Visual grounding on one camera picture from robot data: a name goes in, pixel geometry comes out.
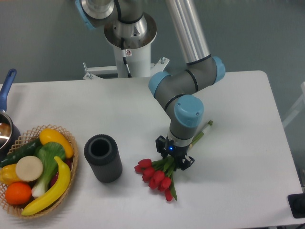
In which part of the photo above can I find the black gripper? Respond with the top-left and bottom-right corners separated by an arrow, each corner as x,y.
155,135 -> 195,171

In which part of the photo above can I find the red tulip bouquet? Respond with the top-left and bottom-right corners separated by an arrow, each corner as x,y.
134,119 -> 214,202

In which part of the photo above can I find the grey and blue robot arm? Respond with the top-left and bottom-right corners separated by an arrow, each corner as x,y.
75,0 -> 225,170

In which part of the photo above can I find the dark grey ribbed vase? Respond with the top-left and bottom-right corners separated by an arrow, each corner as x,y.
84,134 -> 122,183

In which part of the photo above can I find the red fruit in basket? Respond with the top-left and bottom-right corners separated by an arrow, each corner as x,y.
49,159 -> 72,188

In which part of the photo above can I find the yellow banana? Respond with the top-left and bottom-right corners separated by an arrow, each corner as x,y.
21,156 -> 71,216

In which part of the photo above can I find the green bok choy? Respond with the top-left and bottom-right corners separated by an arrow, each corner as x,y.
32,142 -> 66,198

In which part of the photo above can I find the yellow squash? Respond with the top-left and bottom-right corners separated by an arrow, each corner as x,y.
39,128 -> 74,158

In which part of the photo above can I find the black device at edge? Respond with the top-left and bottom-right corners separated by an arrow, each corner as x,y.
287,193 -> 305,219

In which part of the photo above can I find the green cucumber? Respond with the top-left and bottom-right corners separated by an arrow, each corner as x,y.
0,138 -> 42,168

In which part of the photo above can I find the beige round disc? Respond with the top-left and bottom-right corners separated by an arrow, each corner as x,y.
15,156 -> 43,182

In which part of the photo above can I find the orange fruit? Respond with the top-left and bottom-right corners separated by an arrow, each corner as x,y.
5,182 -> 31,205

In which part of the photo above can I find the yellow bell pepper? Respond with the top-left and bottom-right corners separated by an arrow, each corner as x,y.
0,164 -> 21,186

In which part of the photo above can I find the woven wicker basket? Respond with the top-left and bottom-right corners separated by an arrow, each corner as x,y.
0,124 -> 79,219

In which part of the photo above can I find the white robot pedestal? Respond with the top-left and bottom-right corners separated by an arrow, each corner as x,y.
83,12 -> 170,79

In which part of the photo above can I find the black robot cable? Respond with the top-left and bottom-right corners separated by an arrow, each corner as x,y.
120,37 -> 132,78

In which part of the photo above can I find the white frame at right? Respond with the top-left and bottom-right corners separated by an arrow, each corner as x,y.
282,82 -> 305,129

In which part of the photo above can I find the blue handled saucepan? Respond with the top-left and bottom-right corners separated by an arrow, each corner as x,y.
0,69 -> 20,160

